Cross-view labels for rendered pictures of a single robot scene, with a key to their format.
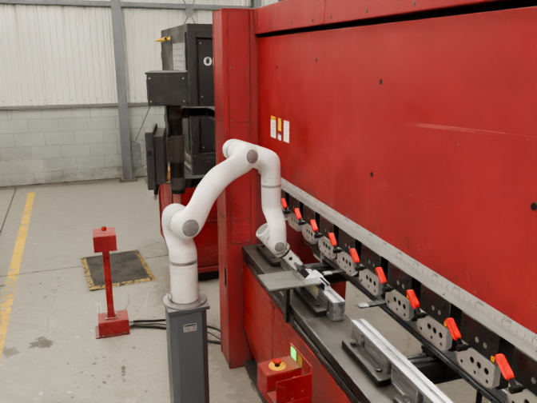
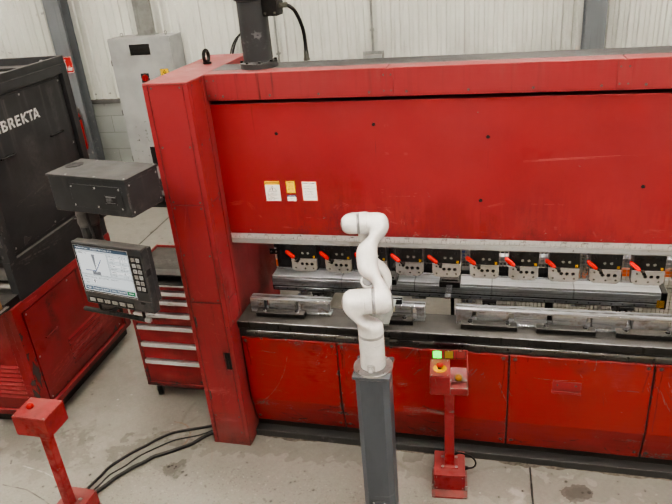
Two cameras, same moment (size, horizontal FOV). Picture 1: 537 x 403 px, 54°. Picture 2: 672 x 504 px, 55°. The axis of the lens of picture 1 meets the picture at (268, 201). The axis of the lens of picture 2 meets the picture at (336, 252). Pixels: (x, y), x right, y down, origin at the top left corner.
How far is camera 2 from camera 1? 2.82 m
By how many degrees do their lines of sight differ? 53
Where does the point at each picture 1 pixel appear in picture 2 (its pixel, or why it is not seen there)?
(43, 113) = not seen: outside the picture
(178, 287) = (381, 356)
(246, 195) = (230, 269)
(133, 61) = not seen: outside the picture
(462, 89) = (582, 136)
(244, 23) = (200, 93)
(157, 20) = not seen: outside the picture
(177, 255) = (379, 330)
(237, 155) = (384, 225)
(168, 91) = (146, 193)
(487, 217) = (609, 199)
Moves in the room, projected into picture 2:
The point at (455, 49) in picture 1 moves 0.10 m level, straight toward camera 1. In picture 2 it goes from (573, 114) to (593, 117)
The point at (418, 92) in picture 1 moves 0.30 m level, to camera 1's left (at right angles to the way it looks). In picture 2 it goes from (536, 140) to (516, 159)
